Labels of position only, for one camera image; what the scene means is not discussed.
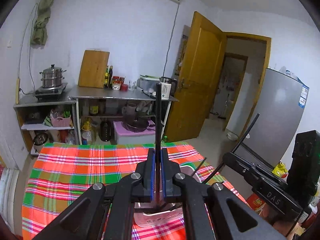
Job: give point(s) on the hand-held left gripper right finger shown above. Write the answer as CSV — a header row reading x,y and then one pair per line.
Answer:
x,y
163,180

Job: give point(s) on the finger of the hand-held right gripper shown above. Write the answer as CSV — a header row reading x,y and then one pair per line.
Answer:
x,y
250,166
240,173

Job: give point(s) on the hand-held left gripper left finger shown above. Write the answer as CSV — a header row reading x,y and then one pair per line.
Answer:
x,y
152,180

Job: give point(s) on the black chopstick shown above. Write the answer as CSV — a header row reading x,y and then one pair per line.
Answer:
x,y
158,117
200,166
246,133

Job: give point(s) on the yellow snack bag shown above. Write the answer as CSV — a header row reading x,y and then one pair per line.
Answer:
x,y
279,170

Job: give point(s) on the red cardboard box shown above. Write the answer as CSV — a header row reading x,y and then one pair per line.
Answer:
x,y
256,202

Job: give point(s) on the white floor bowl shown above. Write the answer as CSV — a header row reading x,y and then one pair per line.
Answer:
x,y
232,136

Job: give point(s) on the purple lidded storage box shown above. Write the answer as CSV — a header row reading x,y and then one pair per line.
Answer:
x,y
120,135

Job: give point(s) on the dark wok pan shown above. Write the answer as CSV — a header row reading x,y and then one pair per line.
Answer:
x,y
137,125

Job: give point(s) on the grey refrigerator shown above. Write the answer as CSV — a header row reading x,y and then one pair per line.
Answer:
x,y
280,110

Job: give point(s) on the dark glass jug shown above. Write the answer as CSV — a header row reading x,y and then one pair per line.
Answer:
x,y
106,131

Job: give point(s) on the grey pitcher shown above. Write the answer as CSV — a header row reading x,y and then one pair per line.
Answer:
x,y
129,110

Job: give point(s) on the colourful plaid tablecloth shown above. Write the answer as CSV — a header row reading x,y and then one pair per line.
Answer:
x,y
75,170

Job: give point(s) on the large yellow oil bottle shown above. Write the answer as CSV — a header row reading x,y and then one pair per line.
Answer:
x,y
88,132

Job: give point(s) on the white electric kettle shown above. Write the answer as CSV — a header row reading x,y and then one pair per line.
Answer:
x,y
166,88

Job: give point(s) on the steel kitchen table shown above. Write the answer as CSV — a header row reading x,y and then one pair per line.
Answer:
x,y
112,95

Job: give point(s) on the white plastic container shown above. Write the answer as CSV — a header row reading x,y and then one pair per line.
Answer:
x,y
148,85

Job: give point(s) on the clear drinking glass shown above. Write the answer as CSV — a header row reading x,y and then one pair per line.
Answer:
x,y
132,85

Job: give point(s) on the small red container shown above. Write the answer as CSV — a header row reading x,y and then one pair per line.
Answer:
x,y
124,87

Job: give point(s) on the yellow wooden door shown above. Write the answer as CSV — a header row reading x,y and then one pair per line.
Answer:
x,y
197,80

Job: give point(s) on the red lidded jar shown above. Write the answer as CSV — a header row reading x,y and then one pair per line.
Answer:
x,y
115,83

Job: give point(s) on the small pink storage basket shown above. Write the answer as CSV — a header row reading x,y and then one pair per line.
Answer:
x,y
61,121

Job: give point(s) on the dark sauce bottle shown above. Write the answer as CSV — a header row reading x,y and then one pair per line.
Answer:
x,y
110,76

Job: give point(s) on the steel bowl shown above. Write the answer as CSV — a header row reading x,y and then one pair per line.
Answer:
x,y
41,140

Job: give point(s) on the wooden cutting board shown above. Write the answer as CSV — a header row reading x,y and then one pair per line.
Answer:
x,y
93,68

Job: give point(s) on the low kitchen shelf unit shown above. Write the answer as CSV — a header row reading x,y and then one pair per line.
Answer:
x,y
32,102

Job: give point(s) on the steel steamer pot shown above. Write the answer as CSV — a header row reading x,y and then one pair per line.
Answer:
x,y
52,76

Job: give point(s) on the hanging green cloth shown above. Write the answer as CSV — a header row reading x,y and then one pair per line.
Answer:
x,y
41,22

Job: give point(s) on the wooden door frame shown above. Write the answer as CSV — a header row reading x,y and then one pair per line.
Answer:
x,y
265,75

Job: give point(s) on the wall poster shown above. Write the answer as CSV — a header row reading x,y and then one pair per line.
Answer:
x,y
182,52

